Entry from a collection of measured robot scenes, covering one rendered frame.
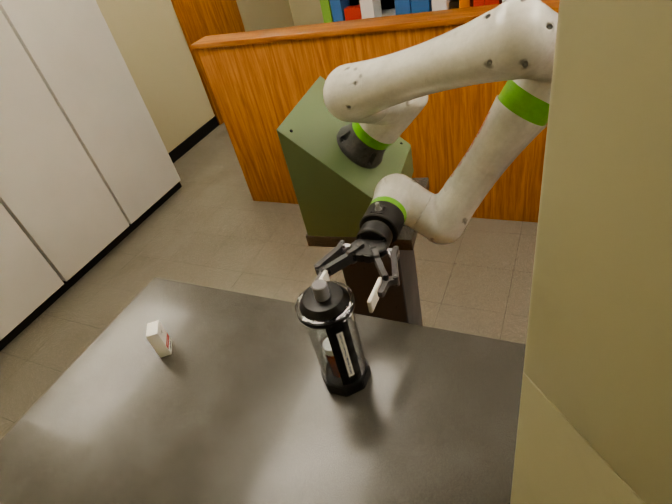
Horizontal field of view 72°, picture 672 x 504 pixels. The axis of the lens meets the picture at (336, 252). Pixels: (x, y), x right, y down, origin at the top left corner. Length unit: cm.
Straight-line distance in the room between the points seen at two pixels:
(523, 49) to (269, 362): 78
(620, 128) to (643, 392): 14
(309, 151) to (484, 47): 54
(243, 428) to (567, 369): 75
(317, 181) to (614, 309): 103
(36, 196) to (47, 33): 96
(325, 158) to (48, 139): 236
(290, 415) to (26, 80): 273
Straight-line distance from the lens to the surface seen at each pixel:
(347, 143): 128
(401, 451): 90
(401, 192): 109
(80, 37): 356
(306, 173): 124
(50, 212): 335
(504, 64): 85
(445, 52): 91
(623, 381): 31
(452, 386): 96
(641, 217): 24
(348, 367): 90
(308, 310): 81
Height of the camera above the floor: 174
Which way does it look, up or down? 39 degrees down
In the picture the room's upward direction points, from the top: 14 degrees counter-clockwise
